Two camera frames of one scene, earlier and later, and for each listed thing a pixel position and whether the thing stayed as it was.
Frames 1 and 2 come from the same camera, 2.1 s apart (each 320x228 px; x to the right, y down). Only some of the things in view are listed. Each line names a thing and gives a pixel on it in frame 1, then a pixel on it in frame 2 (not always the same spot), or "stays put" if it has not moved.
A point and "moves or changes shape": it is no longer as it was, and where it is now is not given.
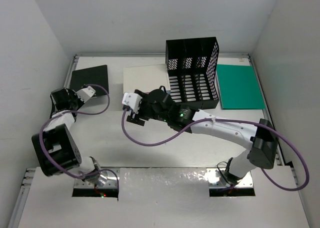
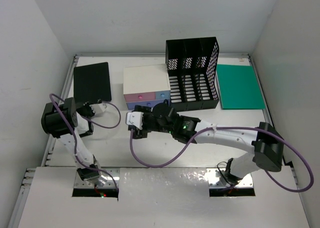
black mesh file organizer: [192, 67] stays put
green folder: [238, 87] stays put
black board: [97, 75] moves or changes shape
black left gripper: [72, 95] → [87, 106]
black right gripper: [138, 119] → [139, 133]
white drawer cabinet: [145, 78] stays put
